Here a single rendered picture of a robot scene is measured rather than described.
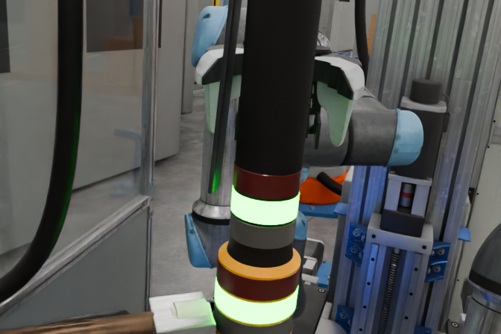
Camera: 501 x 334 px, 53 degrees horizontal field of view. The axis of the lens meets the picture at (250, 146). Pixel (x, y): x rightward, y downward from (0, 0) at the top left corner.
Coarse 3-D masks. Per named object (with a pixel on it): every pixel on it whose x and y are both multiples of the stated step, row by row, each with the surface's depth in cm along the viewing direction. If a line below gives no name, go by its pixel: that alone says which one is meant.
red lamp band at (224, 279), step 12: (300, 264) 26; (216, 276) 26; (228, 276) 24; (240, 276) 24; (228, 288) 25; (240, 288) 24; (252, 288) 24; (264, 288) 24; (276, 288) 24; (288, 288) 25; (264, 300) 24
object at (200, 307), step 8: (176, 304) 25; (184, 304) 25; (192, 304) 25; (200, 304) 25; (208, 304) 26; (176, 312) 25; (184, 312) 25; (192, 312) 25; (200, 312) 25; (208, 312) 25
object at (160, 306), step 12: (156, 300) 26; (168, 300) 26; (180, 300) 26; (156, 312) 25; (168, 312) 25; (156, 324) 24; (168, 324) 24; (180, 324) 24; (192, 324) 24; (204, 324) 24
